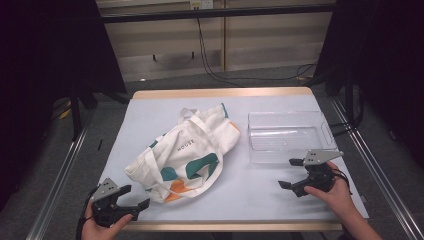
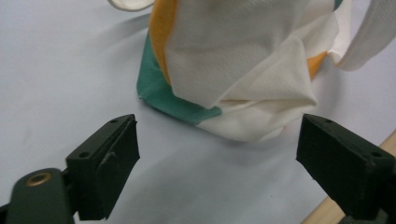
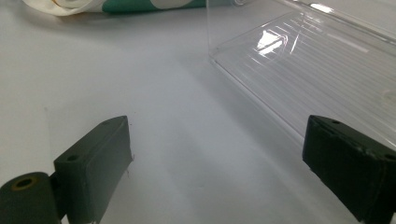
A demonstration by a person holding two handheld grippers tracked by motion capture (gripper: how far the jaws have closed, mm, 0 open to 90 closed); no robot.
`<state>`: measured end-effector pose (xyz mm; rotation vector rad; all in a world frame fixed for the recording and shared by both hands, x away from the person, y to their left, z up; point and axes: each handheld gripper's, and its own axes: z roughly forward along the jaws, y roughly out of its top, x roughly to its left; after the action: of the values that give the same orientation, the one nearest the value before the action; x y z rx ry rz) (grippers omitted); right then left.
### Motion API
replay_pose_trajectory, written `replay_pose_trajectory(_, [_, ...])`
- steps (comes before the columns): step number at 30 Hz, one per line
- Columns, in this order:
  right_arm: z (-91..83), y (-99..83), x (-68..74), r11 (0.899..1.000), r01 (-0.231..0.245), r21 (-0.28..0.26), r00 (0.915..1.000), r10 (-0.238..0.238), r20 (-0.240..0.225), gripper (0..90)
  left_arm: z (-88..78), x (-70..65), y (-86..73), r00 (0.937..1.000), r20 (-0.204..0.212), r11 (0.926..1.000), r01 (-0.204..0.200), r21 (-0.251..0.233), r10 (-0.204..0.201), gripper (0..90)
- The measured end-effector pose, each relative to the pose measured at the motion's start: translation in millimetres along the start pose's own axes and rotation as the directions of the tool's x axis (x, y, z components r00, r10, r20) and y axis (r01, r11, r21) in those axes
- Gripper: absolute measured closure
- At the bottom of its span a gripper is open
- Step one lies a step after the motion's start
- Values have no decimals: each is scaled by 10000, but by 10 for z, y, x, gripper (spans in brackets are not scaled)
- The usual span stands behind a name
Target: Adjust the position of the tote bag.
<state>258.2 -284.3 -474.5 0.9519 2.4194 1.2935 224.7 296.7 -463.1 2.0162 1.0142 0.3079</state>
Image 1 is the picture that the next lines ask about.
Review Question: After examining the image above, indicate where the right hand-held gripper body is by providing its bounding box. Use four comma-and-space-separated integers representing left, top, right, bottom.
302, 150, 345, 194

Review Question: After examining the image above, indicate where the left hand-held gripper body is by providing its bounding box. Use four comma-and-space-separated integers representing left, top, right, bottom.
90, 177, 140, 229

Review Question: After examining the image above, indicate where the clear plastic container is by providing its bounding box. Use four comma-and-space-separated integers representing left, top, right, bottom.
247, 110, 339, 165

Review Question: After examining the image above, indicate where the white canvas tote bag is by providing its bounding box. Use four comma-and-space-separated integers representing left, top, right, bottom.
124, 103, 242, 204

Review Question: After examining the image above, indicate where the person's left hand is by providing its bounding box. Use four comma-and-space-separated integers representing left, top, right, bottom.
80, 203, 134, 240

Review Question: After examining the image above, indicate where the person's right hand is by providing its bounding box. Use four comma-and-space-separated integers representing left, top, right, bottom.
303, 161, 362, 223

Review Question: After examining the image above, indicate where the black metal stand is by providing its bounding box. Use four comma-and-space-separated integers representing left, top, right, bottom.
68, 83, 84, 142

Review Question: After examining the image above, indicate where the dark curtain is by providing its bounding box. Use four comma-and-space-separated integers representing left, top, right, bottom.
314, 0, 424, 168
0, 0, 128, 208

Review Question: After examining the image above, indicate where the black horizontal bar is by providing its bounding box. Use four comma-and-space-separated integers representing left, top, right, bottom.
99, 3, 338, 24

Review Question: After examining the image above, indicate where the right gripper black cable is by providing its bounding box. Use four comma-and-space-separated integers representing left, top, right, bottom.
331, 168, 353, 196

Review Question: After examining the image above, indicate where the metal floor rail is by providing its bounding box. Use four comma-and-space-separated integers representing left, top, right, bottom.
329, 98, 424, 240
26, 119, 91, 240

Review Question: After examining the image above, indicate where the long black wall cable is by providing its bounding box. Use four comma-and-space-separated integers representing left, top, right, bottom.
196, 18, 319, 88

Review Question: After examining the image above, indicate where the white wall outlet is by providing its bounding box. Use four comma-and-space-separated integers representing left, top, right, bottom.
189, 0, 214, 10

